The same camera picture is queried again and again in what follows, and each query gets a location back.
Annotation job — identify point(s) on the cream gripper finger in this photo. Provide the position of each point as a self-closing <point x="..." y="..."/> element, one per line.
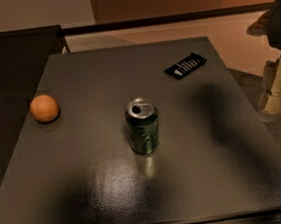
<point x="269" y="107"/>
<point x="259" y="27"/>

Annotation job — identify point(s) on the black rxbar chocolate bar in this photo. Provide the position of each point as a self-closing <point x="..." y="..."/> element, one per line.
<point x="188" y="65"/>

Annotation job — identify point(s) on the orange fruit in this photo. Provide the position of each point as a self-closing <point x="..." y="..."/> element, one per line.
<point x="44" y="108"/>

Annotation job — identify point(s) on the green soda can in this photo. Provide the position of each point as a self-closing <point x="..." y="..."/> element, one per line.
<point x="142" y="123"/>

